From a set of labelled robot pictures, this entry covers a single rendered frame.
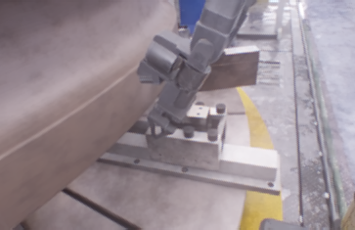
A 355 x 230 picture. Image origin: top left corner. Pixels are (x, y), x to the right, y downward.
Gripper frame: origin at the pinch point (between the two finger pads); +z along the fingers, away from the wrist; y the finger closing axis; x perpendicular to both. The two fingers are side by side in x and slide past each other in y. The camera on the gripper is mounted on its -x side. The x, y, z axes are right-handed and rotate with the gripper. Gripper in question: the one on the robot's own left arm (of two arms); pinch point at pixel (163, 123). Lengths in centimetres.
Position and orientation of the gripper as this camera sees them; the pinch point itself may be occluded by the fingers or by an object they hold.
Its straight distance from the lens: 60.7
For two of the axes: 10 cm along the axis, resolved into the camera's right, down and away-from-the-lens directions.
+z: -3.8, 6.3, 6.8
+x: 8.4, 5.4, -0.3
